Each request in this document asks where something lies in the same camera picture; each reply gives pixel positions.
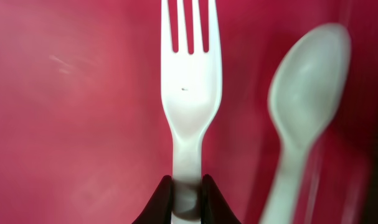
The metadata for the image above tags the white plastic fork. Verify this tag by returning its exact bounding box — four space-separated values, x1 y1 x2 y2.
161 0 222 224

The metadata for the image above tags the red serving tray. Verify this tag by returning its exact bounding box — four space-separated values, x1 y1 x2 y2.
0 1 378 223

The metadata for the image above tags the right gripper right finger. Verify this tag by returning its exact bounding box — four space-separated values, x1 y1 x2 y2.
201 174 241 224

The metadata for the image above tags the white plastic spoon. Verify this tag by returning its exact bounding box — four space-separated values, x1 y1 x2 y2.
260 23 351 224

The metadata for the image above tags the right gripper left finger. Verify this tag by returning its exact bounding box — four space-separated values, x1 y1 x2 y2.
133 175 173 224

